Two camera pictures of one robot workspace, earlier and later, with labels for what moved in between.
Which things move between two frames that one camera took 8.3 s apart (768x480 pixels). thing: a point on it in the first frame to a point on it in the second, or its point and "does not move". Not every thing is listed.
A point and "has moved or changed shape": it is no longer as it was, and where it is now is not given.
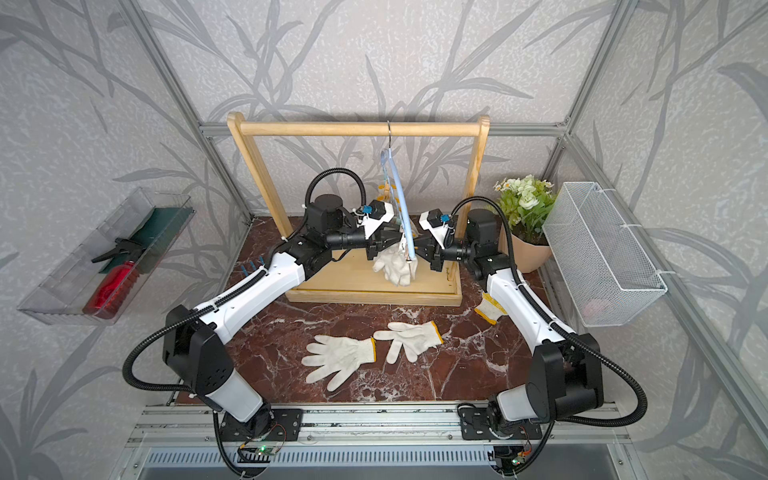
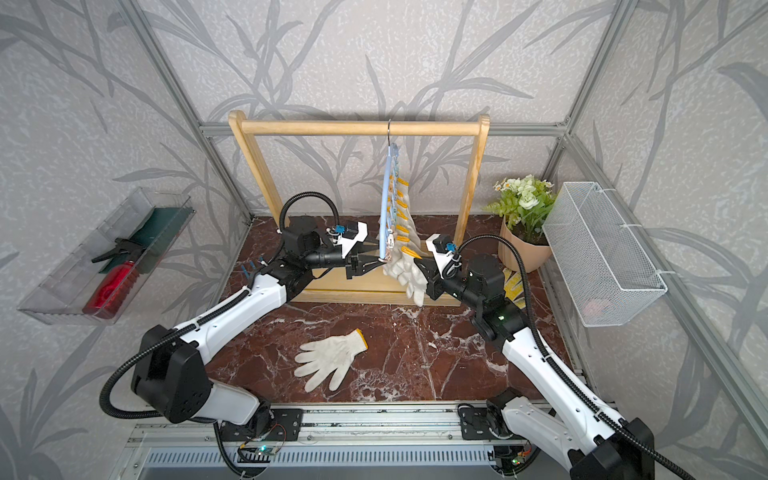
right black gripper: (430, 249) to (434, 284)
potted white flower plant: (526, 200) does not move
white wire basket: (603, 272) does not move
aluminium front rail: (372, 425) does not move
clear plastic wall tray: (100, 282) does not move
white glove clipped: (387, 192) to (402, 194)
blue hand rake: (253, 265) does not move
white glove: (415, 338) to (406, 269)
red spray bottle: (111, 294) does not move
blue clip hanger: (401, 193) has moved or changed shape
